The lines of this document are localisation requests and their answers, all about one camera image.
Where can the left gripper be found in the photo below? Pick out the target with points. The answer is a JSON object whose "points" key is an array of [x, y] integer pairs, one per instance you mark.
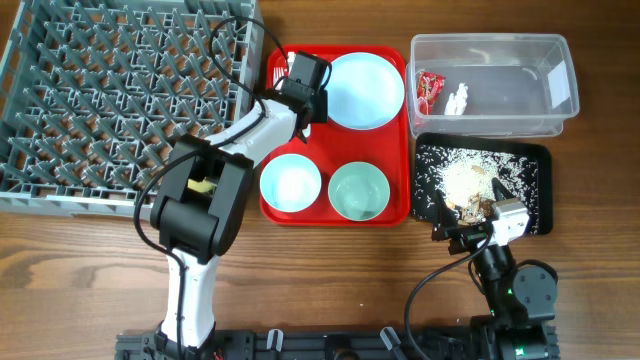
{"points": [[324, 116]]}

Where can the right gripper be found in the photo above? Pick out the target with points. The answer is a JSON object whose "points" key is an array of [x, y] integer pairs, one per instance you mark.
{"points": [[445, 228]]}

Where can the food scraps and rice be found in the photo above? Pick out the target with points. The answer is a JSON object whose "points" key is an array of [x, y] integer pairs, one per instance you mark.
{"points": [[464, 177]]}

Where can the white plastic fork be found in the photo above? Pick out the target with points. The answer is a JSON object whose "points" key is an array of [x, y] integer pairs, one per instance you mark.
{"points": [[279, 74]]}

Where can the light green bowl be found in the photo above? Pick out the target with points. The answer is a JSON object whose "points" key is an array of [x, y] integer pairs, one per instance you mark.
{"points": [[359, 191]]}

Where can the white tissue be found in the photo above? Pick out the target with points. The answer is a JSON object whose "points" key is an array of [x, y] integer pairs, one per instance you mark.
{"points": [[457, 102]]}

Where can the yellow plastic cup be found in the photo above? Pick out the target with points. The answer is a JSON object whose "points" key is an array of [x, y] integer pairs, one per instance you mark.
{"points": [[203, 187]]}

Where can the red snack wrapper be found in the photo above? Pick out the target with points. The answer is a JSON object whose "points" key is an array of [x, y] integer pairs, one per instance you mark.
{"points": [[428, 90]]}

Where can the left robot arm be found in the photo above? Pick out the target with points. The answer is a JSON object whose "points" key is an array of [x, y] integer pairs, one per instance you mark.
{"points": [[200, 205]]}

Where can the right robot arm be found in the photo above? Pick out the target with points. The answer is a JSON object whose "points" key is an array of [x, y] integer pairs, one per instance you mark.
{"points": [[521, 296]]}

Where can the black rectangular waste tray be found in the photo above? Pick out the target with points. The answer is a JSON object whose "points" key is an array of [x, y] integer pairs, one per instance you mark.
{"points": [[536, 152]]}

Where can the clear plastic waste bin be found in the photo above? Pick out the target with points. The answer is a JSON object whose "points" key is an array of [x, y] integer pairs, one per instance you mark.
{"points": [[519, 84]]}

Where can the grey plastic dishwasher rack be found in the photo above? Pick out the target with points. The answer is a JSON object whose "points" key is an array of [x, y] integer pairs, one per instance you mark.
{"points": [[94, 95]]}

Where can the light blue bowl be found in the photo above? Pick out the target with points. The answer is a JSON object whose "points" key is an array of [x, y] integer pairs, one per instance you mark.
{"points": [[290, 183]]}

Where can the red plastic serving tray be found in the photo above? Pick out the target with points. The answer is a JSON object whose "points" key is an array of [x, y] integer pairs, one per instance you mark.
{"points": [[330, 146]]}

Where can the light blue round plate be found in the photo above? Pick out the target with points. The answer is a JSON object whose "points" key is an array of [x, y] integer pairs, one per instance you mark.
{"points": [[365, 91]]}

